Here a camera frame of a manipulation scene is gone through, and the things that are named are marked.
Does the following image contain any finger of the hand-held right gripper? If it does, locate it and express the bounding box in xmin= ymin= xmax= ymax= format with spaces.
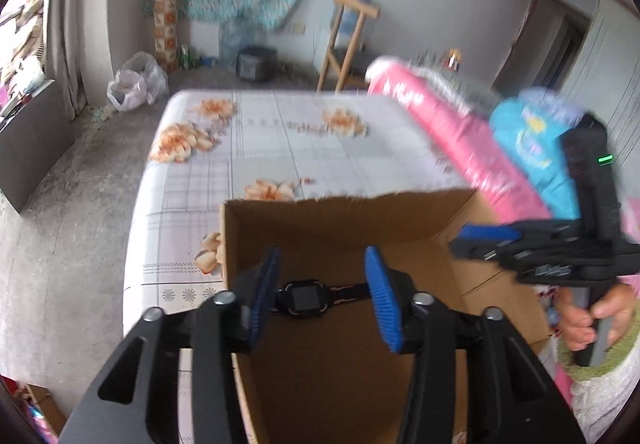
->
xmin=449 ymin=235 xmax=526 ymax=265
xmin=459 ymin=223 xmax=527 ymax=245

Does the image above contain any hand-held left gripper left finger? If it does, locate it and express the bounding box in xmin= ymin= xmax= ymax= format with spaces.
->
xmin=59 ymin=245 xmax=282 ymax=444

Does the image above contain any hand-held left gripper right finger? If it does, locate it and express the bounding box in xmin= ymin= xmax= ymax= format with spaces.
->
xmin=364 ymin=245 xmax=588 ymax=444

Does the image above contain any black smartwatch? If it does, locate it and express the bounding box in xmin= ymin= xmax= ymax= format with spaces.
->
xmin=270 ymin=278 xmax=373 ymax=317

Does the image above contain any brown cardboard box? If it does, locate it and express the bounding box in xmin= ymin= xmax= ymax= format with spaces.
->
xmin=219 ymin=189 xmax=551 ymax=444

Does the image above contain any person's right forearm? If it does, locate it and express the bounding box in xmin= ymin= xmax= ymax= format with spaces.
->
xmin=565 ymin=319 xmax=640 ymax=444

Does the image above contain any person's right hand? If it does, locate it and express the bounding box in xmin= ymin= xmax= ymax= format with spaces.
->
xmin=556 ymin=284 xmax=640 ymax=352

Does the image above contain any blue printed blanket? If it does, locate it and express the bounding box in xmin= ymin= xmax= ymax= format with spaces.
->
xmin=489 ymin=88 xmax=601 ymax=222

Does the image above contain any pink floral quilt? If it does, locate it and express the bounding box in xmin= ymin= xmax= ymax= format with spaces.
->
xmin=365 ymin=56 xmax=576 ymax=405

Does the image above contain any white wardrobe door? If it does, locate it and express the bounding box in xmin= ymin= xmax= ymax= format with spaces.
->
xmin=560 ymin=0 xmax=640 ymax=99

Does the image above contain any floral white bed sheet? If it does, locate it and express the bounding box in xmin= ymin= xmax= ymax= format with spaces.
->
xmin=122 ymin=88 xmax=481 ymax=444

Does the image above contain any black rice cooker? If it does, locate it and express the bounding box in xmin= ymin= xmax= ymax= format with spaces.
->
xmin=236 ymin=44 xmax=278 ymax=83

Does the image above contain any white plastic bag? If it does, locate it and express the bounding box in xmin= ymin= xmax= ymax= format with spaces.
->
xmin=106 ymin=51 xmax=170 ymax=112

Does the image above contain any wooden stool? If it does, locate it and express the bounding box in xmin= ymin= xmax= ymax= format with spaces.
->
xmin=316 ymin=0 xmax=381 ymax=92

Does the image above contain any dark low cabinet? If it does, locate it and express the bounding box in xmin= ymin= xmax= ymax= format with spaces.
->
xmin=0 ymin=78 xmax=76 ymax=212

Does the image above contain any tall patterned column box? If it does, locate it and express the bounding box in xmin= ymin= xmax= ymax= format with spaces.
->
xmin=154 ymin=0 xmax=183 ymax=73

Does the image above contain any grey window curtain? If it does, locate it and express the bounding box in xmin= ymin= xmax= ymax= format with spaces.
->
xmin=47 ymin=0 xmax=118 ymax=119

